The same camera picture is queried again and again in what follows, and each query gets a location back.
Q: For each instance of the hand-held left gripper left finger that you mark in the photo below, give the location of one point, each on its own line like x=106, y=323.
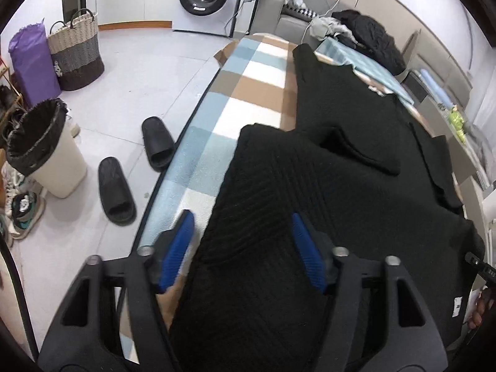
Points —
x=176, y=248

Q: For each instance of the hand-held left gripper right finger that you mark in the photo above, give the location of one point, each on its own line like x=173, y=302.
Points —
x=308, y=252

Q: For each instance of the black knit sweater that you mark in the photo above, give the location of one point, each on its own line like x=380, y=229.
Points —
x=310, y=170

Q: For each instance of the person's right hand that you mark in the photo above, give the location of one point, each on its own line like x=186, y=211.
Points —
x=482, y=306

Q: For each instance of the black slipper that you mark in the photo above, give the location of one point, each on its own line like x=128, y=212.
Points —
x=114, y=190
x=157, y=139

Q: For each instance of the white trash bin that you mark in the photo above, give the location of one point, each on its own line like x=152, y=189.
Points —
x=58, y=162

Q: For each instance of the green soft item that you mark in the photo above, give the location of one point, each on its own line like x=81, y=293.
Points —
x=457, y=120

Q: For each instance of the white and teal sneaker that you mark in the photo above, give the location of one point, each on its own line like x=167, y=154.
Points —
x=25, y=213

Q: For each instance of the checked blanket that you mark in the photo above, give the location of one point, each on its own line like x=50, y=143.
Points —
x=240, y=100

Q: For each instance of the light blue pillow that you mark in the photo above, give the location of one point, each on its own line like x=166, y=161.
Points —
x=436, y=87

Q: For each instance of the woven laundry basket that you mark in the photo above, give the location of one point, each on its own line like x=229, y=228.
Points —
x=75, y=58

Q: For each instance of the beige padded headboard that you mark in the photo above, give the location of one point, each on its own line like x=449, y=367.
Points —
x=438, y=54

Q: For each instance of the black jacket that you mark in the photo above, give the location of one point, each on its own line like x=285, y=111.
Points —
x=372, y=38

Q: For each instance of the light grey garment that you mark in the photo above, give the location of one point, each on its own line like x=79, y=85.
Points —
x=325, y=27

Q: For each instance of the purple bag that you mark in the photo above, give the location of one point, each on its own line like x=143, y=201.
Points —
x=31, y=66

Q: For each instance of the white washing machine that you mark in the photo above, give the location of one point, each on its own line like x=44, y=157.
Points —
x=209, y=15

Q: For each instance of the houndstooth pillow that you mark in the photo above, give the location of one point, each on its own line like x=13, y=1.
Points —
x=302, y=11

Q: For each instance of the grey sofa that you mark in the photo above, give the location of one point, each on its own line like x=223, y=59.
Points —
x=271, y=11

